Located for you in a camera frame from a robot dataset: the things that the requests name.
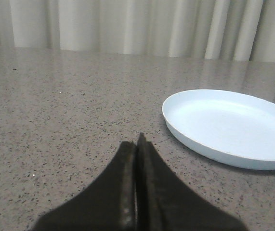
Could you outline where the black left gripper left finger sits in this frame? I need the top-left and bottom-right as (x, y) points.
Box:
(33, 141), (136, 231)

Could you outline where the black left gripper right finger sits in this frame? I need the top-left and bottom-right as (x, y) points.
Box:
(136, 133), (247, 231)

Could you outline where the light blue round plate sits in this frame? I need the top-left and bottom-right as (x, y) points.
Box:
(162, 90), (275, 170)

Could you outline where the white pleated curtain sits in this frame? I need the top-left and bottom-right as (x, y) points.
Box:
(0, 0), (275, 62)

